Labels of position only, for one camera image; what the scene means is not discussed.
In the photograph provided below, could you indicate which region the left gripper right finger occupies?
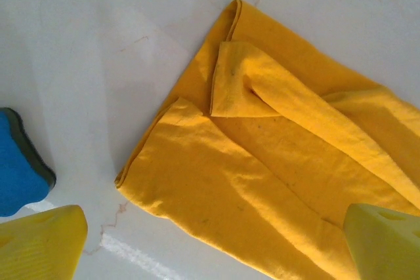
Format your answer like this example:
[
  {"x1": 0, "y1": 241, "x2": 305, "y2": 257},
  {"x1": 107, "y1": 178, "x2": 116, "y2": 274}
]
[{"x1": 342, "y1": 203, "x2": 420, "y2": 280}]

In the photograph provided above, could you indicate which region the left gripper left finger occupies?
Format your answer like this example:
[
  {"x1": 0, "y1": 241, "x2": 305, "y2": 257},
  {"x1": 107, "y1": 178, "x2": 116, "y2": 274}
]
[{"x1": 0, "y1": 204, "x2": 89, "y2": 280}]

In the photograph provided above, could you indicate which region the yellow t-shirt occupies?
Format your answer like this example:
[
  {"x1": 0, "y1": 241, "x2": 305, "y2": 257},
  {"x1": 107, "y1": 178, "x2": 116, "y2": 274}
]
[{"x1": 114, "y1": 0, "x2": 420, "y2": 280}]

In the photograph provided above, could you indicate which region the blue sponge eraser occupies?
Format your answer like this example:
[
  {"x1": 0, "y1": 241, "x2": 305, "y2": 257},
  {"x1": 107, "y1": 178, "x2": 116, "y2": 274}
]
[{"x1": 0, "y1": 106, "x2": 57, "y2": 218}]

